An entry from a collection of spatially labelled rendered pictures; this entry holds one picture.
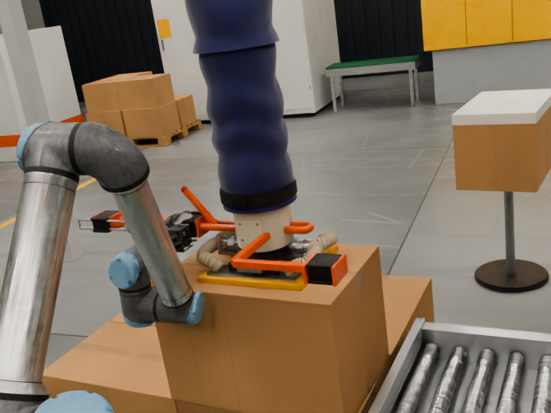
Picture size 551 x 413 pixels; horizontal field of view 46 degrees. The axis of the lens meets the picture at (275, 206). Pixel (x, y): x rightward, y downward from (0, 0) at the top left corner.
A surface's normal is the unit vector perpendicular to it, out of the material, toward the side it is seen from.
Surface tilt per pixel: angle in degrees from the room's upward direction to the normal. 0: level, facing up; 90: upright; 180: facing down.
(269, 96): 76
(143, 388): 0
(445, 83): 90
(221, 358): 90
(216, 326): 90
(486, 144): 90
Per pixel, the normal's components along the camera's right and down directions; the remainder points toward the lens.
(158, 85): 0.91, 0.00
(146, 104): -0.39, 0.34
